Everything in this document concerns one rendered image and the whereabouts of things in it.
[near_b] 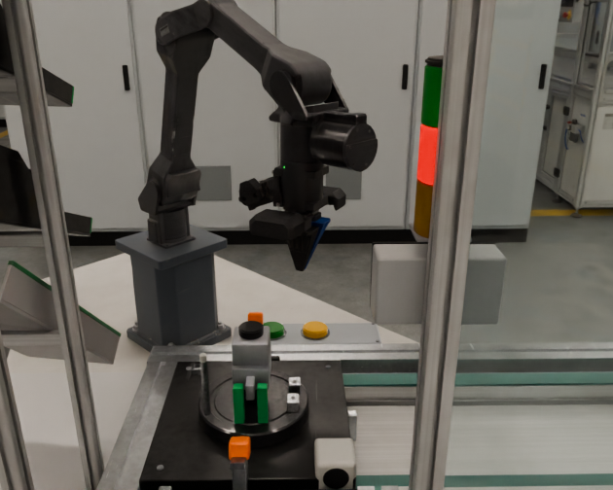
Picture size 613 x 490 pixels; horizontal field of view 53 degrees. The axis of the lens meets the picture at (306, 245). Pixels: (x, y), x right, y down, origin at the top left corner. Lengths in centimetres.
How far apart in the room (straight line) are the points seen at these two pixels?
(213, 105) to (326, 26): 79
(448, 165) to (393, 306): 15
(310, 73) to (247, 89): 290
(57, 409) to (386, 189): 301
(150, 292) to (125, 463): 40
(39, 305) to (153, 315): 43
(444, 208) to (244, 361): 33
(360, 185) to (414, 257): 322
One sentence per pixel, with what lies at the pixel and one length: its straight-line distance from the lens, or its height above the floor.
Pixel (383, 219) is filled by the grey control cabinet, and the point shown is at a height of 18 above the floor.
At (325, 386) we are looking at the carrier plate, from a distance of 86.
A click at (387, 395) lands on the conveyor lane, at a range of 92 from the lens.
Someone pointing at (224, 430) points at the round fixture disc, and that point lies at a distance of 76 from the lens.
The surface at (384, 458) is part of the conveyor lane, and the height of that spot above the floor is 92.
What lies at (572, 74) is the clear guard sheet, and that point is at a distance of 55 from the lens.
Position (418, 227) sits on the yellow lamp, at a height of 127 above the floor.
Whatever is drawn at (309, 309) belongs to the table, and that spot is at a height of 86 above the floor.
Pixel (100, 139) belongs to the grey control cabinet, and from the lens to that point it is 388.
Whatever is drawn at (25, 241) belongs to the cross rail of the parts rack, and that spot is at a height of 122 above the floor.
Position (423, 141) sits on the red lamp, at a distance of 55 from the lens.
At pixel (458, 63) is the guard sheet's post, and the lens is 50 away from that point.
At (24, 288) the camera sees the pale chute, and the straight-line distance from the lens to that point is 70.
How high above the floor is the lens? 146
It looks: 22 degrees down
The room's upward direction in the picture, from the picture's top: straight up
